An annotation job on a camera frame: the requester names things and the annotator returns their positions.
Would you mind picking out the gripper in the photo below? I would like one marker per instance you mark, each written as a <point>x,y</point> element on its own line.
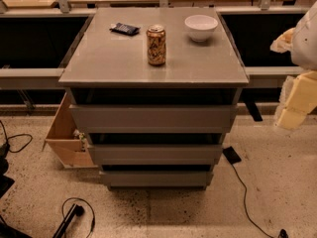
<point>306,44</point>

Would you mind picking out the grey bottom drawer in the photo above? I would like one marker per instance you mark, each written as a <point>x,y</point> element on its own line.
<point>156,179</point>

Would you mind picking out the grey drawer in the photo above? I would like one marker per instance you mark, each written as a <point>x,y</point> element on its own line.
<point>156,179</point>
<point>153,118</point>
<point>155,155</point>

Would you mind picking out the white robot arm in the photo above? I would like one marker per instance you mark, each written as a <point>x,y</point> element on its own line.
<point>304,48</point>

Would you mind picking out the grey drawer cabinet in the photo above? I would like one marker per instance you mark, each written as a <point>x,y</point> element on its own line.
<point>113,69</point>

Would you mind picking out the grey middle drawer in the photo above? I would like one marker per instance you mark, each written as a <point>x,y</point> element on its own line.
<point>155,155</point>

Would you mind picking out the grey top drawer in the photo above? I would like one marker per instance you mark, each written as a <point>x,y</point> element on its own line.
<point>153,118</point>

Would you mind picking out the open cardboard box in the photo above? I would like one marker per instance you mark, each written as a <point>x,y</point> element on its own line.
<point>66,141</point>

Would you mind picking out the black power adapter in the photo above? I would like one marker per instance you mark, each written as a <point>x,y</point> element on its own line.
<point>231,155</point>

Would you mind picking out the white ceramic bowl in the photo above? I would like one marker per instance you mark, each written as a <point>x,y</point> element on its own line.
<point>199,28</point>

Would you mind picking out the gold patterned soda can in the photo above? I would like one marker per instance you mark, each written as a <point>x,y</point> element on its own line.
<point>156,44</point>

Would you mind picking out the dark blue snack packet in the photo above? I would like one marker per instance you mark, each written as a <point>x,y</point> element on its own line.
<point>124,29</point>

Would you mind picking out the black bar tool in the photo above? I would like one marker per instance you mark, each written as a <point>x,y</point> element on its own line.
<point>75,210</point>

